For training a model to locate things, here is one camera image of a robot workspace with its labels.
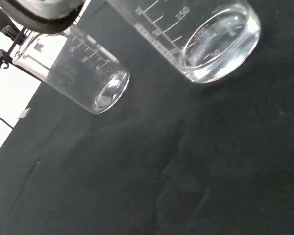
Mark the black floor cable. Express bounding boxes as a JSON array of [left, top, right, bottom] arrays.
[[0, 111, 15, 129]]

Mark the empty clear glass beaker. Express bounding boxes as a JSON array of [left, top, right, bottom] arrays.
[[12, 24, 131, 115]]

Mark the clear cloth clip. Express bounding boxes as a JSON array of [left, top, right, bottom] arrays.
[[17, 107, 32, 120]]

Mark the black bench cloth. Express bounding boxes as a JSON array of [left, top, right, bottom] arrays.
[[0, 0, 294, 235]]

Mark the black tripod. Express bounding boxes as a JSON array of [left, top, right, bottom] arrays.
[[0, 8, 31, 83]]

